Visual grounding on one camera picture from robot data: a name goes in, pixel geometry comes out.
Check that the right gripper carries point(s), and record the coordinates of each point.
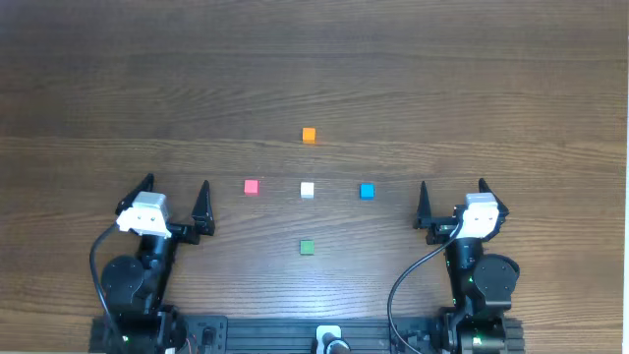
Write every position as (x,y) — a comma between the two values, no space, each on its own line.
(442,230)

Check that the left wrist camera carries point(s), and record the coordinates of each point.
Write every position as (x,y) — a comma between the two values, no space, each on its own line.
(145,214)

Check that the green cube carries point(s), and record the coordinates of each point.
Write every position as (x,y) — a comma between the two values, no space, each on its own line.
(306,247)

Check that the red cube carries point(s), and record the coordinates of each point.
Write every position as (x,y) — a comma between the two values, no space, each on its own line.
(251,187)

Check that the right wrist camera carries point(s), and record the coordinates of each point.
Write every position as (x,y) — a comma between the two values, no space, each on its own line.
(480,215)

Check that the mounting rail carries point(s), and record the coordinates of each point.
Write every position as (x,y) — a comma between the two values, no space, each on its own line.
(275,336)

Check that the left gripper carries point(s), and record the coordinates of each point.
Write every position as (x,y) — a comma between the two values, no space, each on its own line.
(186,233)

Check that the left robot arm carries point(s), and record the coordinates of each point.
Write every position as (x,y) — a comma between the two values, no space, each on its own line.
(130,285)

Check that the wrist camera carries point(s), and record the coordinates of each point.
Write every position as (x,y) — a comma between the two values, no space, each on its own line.
(145,214)
(480,215)

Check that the blue cube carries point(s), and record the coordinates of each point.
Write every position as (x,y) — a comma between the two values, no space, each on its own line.
(367,191)

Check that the orange cube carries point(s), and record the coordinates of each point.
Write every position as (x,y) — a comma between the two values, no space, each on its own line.
(308,135)

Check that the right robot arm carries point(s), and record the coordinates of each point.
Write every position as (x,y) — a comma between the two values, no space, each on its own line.
(486,280)

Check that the white cube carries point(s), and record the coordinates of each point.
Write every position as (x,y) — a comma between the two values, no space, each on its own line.
(307,190)

